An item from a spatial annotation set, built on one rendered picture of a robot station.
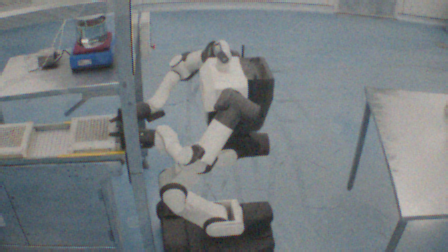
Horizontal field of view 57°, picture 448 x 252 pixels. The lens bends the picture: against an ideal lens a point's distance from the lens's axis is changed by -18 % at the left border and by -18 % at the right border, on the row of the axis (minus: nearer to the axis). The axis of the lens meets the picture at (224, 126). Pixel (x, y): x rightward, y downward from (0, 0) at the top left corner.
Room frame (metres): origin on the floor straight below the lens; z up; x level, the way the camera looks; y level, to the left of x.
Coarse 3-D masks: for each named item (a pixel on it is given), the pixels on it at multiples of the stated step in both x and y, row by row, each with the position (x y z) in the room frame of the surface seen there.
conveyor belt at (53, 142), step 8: (40, 136) 1.78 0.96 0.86; (48, 136) 1.79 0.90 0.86; (56, 136) 1.79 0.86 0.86; (64, 136) 1.79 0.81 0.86; (32, 144) 1.71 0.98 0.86; (40, 144) 1.72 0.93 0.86; (48, 144) 1.72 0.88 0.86; (56, 144) 1.72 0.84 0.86; (64, 144) 1.73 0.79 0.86; (120, 144) 1.75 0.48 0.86; (32, 152) 1.65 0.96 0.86; (40, 152) 1.65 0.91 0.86; (48, 152) 1.66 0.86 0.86; (56, 152) 1.66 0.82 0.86; (64, 152) 1.66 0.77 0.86
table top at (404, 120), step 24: (384, 96) 2.30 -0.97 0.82; (408, 96) 2.32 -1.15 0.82; (432, 96) 2.34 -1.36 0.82; (384, 120) 2.05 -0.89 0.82; (408, 120) 2.05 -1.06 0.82; (432, 120) 2.06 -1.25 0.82; (384, 144) 1.83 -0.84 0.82; (408, 144) 1.83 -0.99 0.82; (432, 144) 1.83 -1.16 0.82; (408, 168) 1.63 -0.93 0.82; (432, 168) 1.63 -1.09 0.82; (408, 192) 1.46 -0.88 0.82; (432, 192) 1.45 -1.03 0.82; (408, 216) 1.31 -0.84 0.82; (432, 216) 1.30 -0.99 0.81
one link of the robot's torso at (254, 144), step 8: (232, 136) 1.78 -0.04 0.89; (240, 136) 1.79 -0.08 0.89; (248, 136) 1.79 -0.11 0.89; (256, 136) 1.84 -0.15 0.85; (264, 136) 1.86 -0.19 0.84; (240, 144) 1.79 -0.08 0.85; (248, 144) 1.79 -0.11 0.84; (256, 144) 1.80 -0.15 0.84; (264, 144) 1.82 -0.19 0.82; (248, 152) 1.79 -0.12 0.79; (256, 152) 1.80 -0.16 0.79; (264, 152) 1.81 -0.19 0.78
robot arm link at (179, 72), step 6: (180, 66) 2.15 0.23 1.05; (168, 72) 2.15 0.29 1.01; (174, 72) 2.14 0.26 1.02; (180, 72) 2.15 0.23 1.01; (186, 72) 2.15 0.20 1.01; (192, 72) 2.16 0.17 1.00; (168, 78) 2.11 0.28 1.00; (174, 78) 2.11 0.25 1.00; (180, 78) 2.16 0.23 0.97; (186, 78) 2.15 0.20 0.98; (162, 84) 2.08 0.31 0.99; (168, 84) 2.08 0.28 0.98; (174, 84) 2.10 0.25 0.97
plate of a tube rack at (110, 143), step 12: (72, 120) 1.83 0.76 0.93; (96, 120) 1.84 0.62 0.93; (108, 120) 1.83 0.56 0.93; (72, 132) 1.73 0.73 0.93; (84, 132) 1.74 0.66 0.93; (108, 132) 1.74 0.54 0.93; (72, 144) 1.64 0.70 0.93; (84, 144) 1.65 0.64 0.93; (96, 144) 1.65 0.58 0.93; (108, 144) 1.65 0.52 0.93
